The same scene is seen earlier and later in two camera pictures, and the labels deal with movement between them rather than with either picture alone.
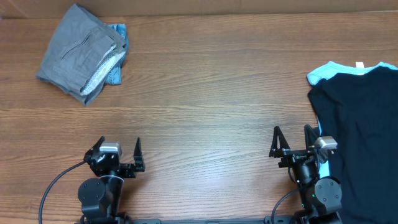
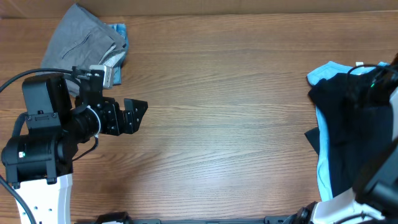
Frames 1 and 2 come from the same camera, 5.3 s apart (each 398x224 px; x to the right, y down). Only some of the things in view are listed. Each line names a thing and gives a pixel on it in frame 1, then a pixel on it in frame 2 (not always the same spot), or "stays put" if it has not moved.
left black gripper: (129, 170) to (131, 123)
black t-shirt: (360, 111) stays put
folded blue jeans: (116, 78) stays put
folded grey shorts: (83, 51) stays put
